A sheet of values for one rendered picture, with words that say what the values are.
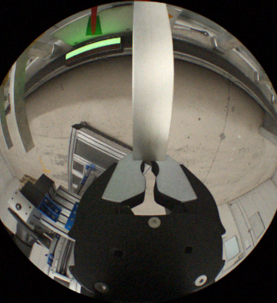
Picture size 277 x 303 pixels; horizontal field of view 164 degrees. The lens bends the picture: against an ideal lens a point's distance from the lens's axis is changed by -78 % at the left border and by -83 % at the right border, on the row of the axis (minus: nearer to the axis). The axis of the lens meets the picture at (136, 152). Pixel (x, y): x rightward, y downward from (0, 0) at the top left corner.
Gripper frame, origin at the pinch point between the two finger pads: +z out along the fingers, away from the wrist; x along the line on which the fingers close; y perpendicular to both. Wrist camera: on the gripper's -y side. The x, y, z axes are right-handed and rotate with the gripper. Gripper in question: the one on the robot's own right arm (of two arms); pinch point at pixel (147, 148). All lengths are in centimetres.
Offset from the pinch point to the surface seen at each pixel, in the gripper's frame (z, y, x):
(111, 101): 83, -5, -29
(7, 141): -1.5, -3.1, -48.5
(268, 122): 66, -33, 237
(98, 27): 8.3, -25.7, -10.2
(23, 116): -0.9, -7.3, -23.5
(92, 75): 83, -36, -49
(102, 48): 12.4, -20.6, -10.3
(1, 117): -2, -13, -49
